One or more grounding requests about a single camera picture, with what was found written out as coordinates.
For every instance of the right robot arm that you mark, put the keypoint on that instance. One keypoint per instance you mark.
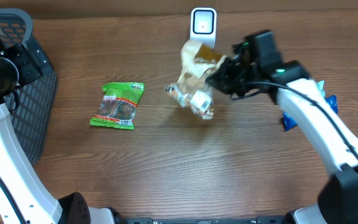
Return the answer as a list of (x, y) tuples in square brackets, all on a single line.
[(258, 67)]

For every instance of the light blue snack packet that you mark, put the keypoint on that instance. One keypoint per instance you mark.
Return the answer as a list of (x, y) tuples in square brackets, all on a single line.
[(320, 87)]

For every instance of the white barcode scanner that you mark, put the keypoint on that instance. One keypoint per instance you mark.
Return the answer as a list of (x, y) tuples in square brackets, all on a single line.
[(203, 25)]

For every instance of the beige nut snack bag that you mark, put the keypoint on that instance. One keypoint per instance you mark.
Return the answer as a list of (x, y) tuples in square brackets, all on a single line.
[(198, 62)]

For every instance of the grey plastic shopping basket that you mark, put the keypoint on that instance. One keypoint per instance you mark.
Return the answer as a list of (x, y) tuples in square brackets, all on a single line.
[(30, 105)]

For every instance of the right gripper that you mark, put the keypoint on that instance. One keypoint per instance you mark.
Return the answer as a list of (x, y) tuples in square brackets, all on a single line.
[(217, 78)]

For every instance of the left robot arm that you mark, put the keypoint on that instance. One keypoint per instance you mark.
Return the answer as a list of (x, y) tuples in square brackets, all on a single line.
[(23, 198)]

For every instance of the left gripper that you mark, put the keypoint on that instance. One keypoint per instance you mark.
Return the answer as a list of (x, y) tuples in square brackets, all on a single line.
[(19, 53)]

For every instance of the green snack bag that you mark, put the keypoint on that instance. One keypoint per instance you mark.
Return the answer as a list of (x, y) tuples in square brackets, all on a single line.
[(119, 105)]

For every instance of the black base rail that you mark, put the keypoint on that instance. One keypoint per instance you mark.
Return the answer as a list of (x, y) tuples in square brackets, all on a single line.
[(258, 220)]

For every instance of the blue Oreo cookie pack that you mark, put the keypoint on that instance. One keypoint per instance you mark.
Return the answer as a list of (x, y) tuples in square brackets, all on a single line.
[(289, 122)]

